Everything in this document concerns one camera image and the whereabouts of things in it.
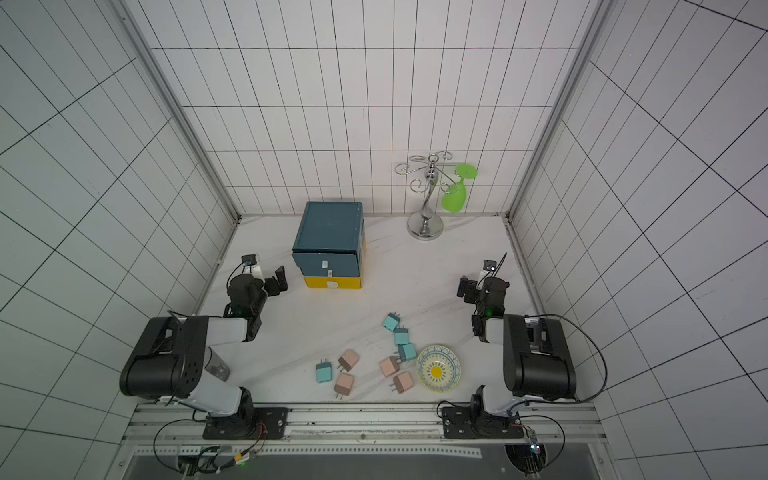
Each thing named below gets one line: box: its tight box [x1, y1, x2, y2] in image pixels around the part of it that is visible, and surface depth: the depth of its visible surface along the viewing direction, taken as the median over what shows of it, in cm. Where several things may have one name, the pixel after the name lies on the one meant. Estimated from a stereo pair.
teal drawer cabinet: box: [292, 201, 365, 278], surface depth 87 cm
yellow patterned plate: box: [416, 344, 461, 393], surface depth 82 cm
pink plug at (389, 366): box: [379, 356, 400, 378], surface depth 83 cm
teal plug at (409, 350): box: [402, 343, 417, 360], surface depth 85 cm
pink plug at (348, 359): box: [337, 349, 359, 372], surface depth 83 cm
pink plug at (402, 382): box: [389, 372, 414, 394], surface depth 80 cm
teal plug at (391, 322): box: [383, 312, 401, 332], surface depth 91 cm
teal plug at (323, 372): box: [316, 362, 332, 383], surface depth 82 cm
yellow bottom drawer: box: [303, 276, 363, 289], surface depth 97 cm
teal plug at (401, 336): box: [394, 327, 409, 345], surface depth 89 cm
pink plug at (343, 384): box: [334, 372, 354, 400], surface depth 80 cm
